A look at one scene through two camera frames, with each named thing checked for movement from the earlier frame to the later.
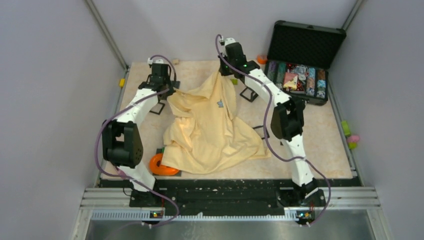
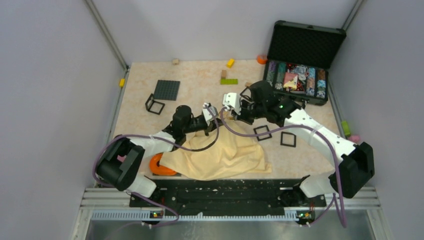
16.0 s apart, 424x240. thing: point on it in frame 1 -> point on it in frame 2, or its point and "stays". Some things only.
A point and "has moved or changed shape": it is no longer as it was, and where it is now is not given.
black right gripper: x=222 y=71 -> x=241 y=117
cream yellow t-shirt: x=202 y=134 has moved or changed shape
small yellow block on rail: x=122 y=82 stays
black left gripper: x=170 y=87 -> x=213 y=125
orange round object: x=262 y=59 stays
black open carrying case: x=299 y=57 stays
